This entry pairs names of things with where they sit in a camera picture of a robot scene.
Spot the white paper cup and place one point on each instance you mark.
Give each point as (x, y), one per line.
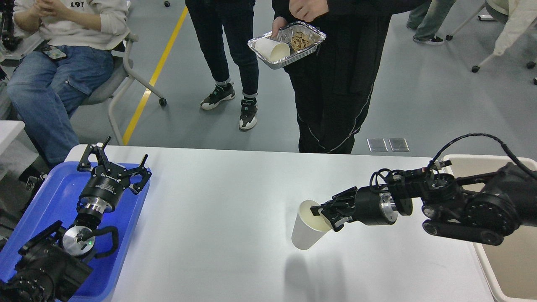
(308, 228)
(272, 50)

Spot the person's left hand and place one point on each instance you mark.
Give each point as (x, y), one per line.
(308, 10)

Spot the grey office chair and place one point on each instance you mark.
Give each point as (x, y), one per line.
(118, 83)

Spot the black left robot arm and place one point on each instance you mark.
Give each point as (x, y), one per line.
(71, 242)

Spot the white chair with jacket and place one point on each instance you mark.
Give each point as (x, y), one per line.
(518, 17)

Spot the smartphone with patterned case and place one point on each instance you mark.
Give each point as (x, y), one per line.
(53, 53)

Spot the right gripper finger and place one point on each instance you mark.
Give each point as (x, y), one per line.
(341, 203)
(335, 220)

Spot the standing person black tracksuit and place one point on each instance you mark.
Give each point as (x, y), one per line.
(333, 86)

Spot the seated person in jeans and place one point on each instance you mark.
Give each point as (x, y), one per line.
(45, 94)

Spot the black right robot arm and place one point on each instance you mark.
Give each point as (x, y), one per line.
(482, 208)

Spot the blue plastic tray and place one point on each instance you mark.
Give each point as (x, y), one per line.
(57, 199)

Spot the right floor socket plate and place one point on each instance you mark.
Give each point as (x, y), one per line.
(399, 145)

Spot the white side table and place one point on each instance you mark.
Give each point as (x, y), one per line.
(9, 130)

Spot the standing person black jeans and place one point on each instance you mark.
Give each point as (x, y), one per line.
(216, 21)

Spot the left floor socket plate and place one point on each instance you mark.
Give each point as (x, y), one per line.
(377, 145)

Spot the person's right hand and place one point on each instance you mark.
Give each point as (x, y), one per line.
(277, 24)

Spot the beige plastic bin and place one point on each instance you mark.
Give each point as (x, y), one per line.
(510, 268)

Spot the aluminium foil tray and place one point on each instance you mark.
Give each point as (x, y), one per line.
(285, 33)

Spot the floor socket plate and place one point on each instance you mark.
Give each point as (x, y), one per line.
(399, 145)
(377, 145)

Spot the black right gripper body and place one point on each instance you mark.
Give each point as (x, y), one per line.
(372, 209)

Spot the passing person grey trousers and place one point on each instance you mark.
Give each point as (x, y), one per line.
(426, 20)

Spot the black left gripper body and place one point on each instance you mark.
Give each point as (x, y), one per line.
(104, 190)

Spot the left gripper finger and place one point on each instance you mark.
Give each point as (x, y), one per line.
(99, 151)
(141, 170)

